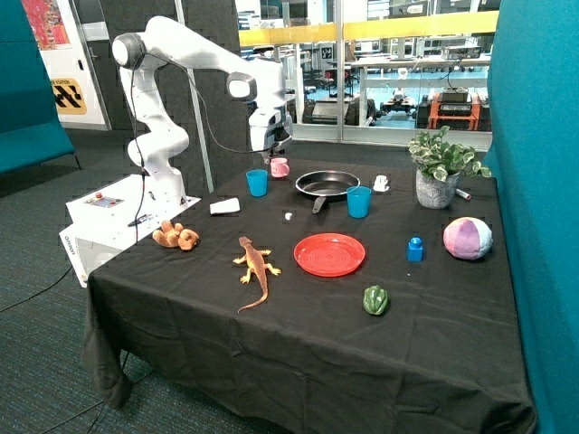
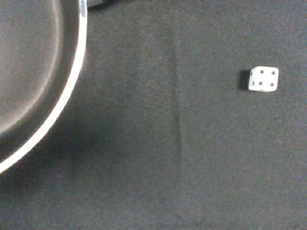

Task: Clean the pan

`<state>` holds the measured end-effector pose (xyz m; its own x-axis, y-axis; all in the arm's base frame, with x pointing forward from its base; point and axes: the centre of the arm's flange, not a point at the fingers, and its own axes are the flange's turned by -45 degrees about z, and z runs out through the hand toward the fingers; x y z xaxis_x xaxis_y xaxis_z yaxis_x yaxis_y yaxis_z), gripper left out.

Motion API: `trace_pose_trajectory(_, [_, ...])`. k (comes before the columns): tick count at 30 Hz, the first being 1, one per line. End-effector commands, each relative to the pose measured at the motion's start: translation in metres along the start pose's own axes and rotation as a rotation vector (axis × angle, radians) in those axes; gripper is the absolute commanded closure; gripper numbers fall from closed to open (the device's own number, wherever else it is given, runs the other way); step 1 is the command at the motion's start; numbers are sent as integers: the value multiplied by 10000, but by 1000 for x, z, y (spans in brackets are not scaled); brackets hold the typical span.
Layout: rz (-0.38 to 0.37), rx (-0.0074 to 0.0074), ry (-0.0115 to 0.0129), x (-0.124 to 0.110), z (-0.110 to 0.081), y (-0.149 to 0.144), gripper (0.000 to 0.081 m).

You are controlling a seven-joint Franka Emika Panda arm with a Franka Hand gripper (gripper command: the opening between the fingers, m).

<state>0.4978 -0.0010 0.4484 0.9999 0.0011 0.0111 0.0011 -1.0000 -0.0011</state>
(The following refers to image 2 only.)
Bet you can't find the white die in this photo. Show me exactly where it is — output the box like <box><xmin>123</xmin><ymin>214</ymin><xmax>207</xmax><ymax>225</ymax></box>
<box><xmin>248</xmin><ymin>66</ymin><xmax>279</xmax><ymax>92</ymax></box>

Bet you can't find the black frying pan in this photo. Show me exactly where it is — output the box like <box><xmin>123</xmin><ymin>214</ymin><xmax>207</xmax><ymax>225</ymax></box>
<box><xmin>0</xmin><ymin>0</ymin><xmax>88</xmax><ymax>174</ymax></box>

